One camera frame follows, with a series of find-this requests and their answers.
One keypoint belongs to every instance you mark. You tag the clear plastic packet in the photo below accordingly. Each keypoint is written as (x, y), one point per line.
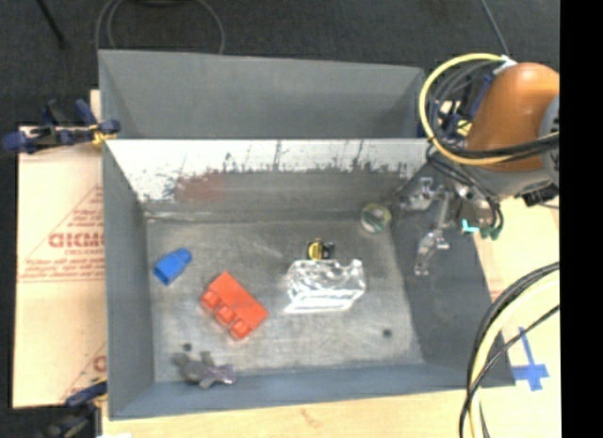
(325, 285)

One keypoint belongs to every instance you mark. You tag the grey metal bin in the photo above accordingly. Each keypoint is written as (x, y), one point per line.
(282, 191)

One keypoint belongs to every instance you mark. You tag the brown cardboard board, red print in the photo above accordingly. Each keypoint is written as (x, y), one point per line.
(56, 285)

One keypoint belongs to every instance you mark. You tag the grey purple toy figure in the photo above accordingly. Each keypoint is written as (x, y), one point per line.
(202, 370)

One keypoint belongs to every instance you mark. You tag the black and yellow small tool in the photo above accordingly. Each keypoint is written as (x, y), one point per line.
(320, 249)

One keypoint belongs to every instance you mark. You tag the black cylinder on white bracket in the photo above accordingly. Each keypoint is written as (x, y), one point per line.
(539, 197)

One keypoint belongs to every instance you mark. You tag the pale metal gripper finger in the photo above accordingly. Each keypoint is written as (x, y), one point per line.
(418, 198)
(428, 250)

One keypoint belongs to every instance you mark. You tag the red toy brick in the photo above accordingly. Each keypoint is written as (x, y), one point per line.
(235, 306)

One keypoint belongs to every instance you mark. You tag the blue plastic cap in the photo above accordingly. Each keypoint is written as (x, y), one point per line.
(172, 265)

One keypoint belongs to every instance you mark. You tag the clear glass ball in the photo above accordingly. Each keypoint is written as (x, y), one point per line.
(375, 217)

